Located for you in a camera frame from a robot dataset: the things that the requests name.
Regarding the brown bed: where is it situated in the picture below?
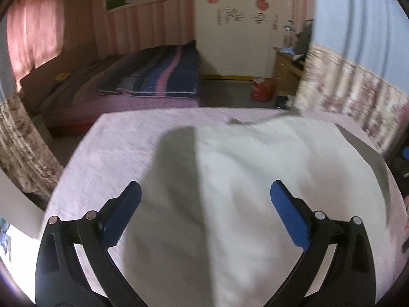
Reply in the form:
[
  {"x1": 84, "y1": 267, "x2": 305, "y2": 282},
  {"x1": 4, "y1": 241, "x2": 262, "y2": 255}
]
[{"x1": 19, "y1": 40, "x2": 202, "y2": 135}]

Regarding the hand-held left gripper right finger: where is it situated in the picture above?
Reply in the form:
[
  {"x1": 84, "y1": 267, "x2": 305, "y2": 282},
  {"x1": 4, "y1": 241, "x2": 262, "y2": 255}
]
[{"x1": 270, "y1": 180, "x2": 376, "y2": 307}]

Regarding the white panel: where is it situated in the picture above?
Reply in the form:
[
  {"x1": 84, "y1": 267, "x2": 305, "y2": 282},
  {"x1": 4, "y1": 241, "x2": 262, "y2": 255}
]
[{"x1": 0, "y1": 166, "x2": 46, "y2": 240}]

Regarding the blue pink striped quilt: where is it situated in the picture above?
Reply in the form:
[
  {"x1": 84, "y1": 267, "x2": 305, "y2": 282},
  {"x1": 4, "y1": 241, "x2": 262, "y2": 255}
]
[{"x1": 97, "y1": 40, "x2": 201, "y2": 98}]

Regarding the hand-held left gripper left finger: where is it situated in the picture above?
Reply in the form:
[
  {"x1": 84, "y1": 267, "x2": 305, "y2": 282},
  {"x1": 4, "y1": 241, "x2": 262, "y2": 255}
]
[{"x1": 35, "y1": 181, "x2": 149, "y2": 307}]

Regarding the floral curtain with blue top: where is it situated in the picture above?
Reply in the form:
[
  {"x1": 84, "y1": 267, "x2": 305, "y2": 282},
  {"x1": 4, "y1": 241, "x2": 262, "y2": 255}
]
[{"x1": 296, "y1": 0, "x2": 409, "y2": 158}]

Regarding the grey item on desk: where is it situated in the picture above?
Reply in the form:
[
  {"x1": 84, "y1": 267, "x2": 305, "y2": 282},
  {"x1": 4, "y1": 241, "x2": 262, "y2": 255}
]
[{"x1": 293, "y1": 19, "x2": 315, "y2": 59}]

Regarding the wooden desk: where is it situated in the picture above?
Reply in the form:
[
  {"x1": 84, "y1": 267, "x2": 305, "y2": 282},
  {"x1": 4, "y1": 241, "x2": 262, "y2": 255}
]
[{"x1": 272, "y1": 47, "x2": 309, "y2": 97}]

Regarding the white cloth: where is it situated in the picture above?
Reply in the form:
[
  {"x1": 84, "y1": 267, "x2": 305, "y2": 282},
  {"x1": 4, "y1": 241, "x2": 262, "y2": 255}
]
[{"x1": 123, "y1": 112, "x2": 392, "y2": 307}]

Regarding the pink curtain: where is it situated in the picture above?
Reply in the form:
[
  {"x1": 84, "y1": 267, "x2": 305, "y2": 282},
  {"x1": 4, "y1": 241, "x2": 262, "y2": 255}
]
[{"x1": 6, "y1": 0, "x2": 65, "y2": 81}]

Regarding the red container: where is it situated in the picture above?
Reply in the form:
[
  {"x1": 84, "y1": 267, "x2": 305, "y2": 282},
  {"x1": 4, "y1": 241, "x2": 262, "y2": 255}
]
[{"x1": 250, "y1": 78, "x2": 275, "y2": 102}]

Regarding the white wardrobe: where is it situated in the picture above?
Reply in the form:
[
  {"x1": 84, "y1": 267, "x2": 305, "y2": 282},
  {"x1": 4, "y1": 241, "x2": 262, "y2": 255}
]
[{"x1": 194, "y1": 0, "x2": 317, "y2": 76}]

